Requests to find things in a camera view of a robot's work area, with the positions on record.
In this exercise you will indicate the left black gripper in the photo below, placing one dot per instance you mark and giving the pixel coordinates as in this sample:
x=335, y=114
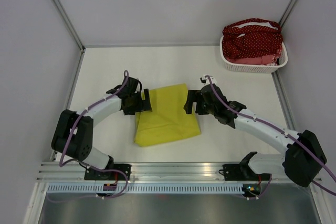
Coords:
x=143, y=105

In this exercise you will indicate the white plastic laundry basket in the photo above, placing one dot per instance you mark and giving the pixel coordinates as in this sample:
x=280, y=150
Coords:
x=283, y=59

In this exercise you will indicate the red polka dot garment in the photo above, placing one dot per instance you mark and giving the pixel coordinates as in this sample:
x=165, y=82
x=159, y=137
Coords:
x=252, y=38

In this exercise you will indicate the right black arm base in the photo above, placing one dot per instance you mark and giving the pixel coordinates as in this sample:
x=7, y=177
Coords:
x=237, y=172

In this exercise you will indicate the white slotted cable duct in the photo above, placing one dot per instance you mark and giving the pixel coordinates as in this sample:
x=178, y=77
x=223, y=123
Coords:
x=149, y=188

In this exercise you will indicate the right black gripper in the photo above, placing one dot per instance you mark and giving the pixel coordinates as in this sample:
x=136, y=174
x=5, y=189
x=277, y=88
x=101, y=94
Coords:
x=193, y=96

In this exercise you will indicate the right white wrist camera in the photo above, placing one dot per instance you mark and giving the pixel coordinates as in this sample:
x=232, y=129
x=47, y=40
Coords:
x=207, y=80

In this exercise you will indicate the aluminium mounting rail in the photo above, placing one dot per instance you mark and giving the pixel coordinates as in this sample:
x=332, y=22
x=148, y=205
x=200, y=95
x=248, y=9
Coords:
x=142, y=172

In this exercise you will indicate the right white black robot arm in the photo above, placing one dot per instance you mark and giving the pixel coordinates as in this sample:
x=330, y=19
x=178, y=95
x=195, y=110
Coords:
x=300, y=156

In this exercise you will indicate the left aluminium frame post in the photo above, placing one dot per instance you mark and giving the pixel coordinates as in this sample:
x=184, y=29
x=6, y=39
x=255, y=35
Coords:
x=70, y=27

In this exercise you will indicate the yellow-green trousers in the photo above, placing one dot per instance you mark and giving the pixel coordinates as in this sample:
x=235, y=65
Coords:
x=167, y=121

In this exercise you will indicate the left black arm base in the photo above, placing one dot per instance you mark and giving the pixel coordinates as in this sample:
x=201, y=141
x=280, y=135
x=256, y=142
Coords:
x=92, y=174

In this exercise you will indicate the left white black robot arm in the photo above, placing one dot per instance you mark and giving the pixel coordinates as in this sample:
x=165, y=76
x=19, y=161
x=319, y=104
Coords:
x=73, y=137

